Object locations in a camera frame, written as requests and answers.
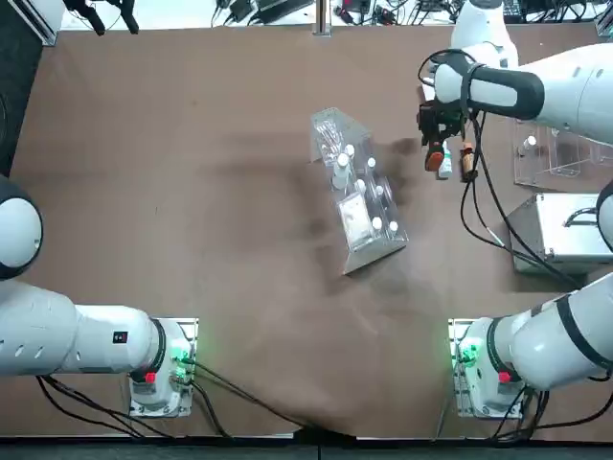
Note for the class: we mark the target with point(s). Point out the clear acrylic compartment organizer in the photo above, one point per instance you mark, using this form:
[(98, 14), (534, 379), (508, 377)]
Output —
[(527, 172)]

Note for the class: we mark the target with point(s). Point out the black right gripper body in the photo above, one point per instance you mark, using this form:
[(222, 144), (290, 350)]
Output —
[(445, 120)]

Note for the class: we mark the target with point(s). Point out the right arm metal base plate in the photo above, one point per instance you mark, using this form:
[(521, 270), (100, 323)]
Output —
[(455, 402)]

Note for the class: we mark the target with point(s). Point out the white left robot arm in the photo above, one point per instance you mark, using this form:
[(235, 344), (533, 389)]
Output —
[(96, 340)]

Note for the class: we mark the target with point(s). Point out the aluminium profile post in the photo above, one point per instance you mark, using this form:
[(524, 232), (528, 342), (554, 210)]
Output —
[(322, 19)]

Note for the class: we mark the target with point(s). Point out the silver aluminium carry case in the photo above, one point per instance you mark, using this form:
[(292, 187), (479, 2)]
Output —
[(555, 230)]

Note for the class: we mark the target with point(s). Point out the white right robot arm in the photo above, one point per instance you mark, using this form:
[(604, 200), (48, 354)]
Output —
[(574, 81)]

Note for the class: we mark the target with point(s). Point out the white medicine bottle teal label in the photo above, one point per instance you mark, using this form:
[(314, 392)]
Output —
[(445, 165)]

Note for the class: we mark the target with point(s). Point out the shiny clear foil packet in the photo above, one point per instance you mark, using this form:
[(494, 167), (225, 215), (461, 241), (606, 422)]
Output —
[(328, 131)]

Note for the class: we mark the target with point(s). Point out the black labelled power adapter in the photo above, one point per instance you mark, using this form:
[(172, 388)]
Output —
[(512, 7)]

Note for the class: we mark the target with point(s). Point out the black tripod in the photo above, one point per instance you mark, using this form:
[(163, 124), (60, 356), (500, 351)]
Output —
[(96, 21)]

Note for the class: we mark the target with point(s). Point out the flat white medicine packet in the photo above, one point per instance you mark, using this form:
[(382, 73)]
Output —
[(354, 220)]

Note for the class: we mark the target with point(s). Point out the tall slim white bottle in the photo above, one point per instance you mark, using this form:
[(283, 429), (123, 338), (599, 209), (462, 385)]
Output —
[(341, 165)]

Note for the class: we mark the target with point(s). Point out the small white-capped clear bottle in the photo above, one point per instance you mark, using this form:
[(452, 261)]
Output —
[(371, 163), (349, 150), (379, 190), (360, 185), (377, 222), (393, 226), (529, 142)]

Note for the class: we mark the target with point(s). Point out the small black power brick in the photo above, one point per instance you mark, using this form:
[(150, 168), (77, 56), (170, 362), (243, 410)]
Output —
[(240, 8)]

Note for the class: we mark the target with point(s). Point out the clear acrylic tiered shelf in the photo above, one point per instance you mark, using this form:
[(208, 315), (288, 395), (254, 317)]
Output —
[(378, 254)]

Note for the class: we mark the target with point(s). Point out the flat black electronic device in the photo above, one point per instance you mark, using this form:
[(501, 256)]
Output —
[(282, 5)]

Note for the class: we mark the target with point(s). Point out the orange black barcode scanner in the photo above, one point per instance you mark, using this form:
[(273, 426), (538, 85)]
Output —
[(435, 160)]

